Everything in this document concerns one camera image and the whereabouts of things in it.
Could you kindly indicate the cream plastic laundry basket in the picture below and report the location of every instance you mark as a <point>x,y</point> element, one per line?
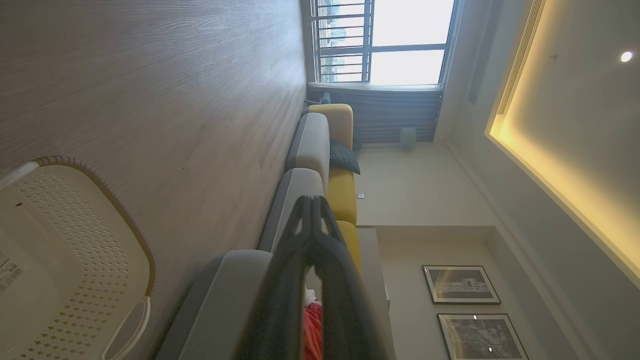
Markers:
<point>75,250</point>

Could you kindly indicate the window with metal railing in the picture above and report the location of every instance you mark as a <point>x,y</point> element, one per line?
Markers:
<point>405,40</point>

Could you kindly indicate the grey sofa with yellow back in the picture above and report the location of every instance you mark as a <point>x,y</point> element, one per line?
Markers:
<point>306,150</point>

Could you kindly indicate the white barcode label sticker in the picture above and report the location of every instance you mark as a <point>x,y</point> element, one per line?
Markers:
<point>9,274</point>

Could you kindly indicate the large framed black white picture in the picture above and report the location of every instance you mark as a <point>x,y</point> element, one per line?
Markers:
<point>480,337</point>

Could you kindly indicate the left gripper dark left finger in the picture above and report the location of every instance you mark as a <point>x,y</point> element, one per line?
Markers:
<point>280,300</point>

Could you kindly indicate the red and white clothing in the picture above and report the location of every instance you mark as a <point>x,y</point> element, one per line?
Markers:
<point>312,330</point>

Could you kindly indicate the dark grey throw pillow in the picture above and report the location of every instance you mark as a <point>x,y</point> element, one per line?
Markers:
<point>345,157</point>

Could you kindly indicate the dark slatted radiator cover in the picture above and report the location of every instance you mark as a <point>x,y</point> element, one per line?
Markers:
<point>395,112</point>

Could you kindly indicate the small framed black white picture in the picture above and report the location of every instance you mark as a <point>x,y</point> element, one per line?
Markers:
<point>460,284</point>

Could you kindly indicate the round ceiling spotlight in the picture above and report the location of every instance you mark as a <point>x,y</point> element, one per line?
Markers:
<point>626,56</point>

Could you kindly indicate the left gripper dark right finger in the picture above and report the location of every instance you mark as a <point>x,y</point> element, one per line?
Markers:
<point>345,310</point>

